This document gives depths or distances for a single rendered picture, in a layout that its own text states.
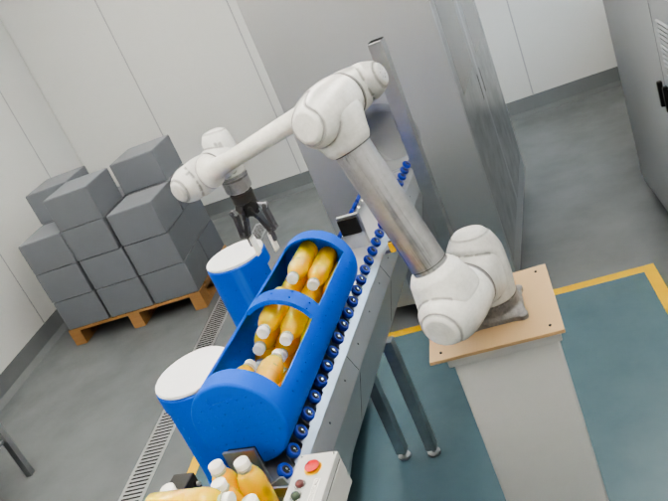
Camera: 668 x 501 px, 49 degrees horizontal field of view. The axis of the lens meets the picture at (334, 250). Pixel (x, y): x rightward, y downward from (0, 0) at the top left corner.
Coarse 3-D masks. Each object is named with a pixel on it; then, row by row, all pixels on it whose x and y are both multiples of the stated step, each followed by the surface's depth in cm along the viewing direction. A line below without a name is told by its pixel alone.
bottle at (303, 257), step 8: (304, 248) 260; (312, 248) 261; (296, 256) 254; (304, 256) 255; (312, 256) 259; (288, 264) 253; (296, 264) 251; (304, 264) 252; (288, 272) 251; (296, 272) 249; (304, 272) 251
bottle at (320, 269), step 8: (328, 248) 263; (320, 256) 257; (328, 256) 258; (336, 256) 263; (312, 264) 254; (320, 264) 253; (328, 264) 255; (312, 272) 250; (320, 272) 250; (328, 272) 253; (320, 280) 250
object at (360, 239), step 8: (344, 216) 306; (352, 216) 304; (344, 224) 305; (352, 224) 304; (360, 224) 305; (344, 232) 307; (352, 232) 306; (360, 232) 305; (344, 240) 310; (352, 240) 309; (360, 240) 308; (368, 240) 308; (352, 248) 311
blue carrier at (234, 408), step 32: (288, 256) 271; (352, 256) 262; (256, 320) 245; (320, 320) 226; (224, 352) 213; (320, 352) 221; (224, 384) 191; (256, 384) 191; (288, 384) 198; (192, 416) 199; (224, 416) 196; (256, 416) 193; (288, 416) 194; (224, 448) 203; (256, 448) 199
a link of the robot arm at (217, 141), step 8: (216, 128) 224; (224, 128) 224; (208, 136) 222; (216, 136) 221; (224, 136) 222; (232, 136) 226; (208, 144) 222; (216, 144) 221; (224, 144) 222; (232, 144) 224; (208, 152) 220; (216, 152) 220; (224, 152) 221; (240, 168) 227; (232, 176) 226
